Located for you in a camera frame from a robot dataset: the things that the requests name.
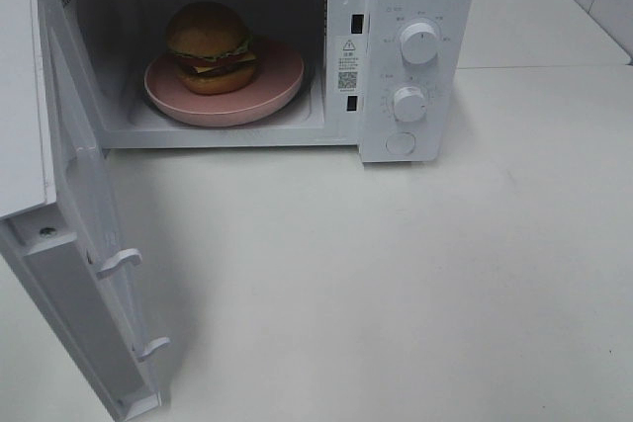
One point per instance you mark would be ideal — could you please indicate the round white door button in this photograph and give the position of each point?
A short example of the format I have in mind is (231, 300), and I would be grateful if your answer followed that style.
(401, 143)

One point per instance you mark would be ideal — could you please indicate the white warning label sticker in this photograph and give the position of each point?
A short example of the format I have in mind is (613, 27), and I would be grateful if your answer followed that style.
(348, 64)

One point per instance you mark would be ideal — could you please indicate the toy burger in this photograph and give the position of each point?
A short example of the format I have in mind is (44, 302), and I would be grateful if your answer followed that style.
(211, 48)

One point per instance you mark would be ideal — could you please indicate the white microwave door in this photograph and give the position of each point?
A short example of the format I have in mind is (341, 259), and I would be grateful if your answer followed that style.
(60, 232)

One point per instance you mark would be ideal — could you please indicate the white microwave oven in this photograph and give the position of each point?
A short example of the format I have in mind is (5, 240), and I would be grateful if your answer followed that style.
(122, 37)

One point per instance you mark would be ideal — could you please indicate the pink round plate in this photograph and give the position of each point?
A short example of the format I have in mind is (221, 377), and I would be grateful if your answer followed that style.
(278, 77)

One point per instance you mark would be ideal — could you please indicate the lower white timer knob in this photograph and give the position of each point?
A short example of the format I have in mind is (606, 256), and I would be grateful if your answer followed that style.
(409, 104)

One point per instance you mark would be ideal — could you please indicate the upper white power knob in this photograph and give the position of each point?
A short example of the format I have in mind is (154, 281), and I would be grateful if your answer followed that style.
(419, 42)

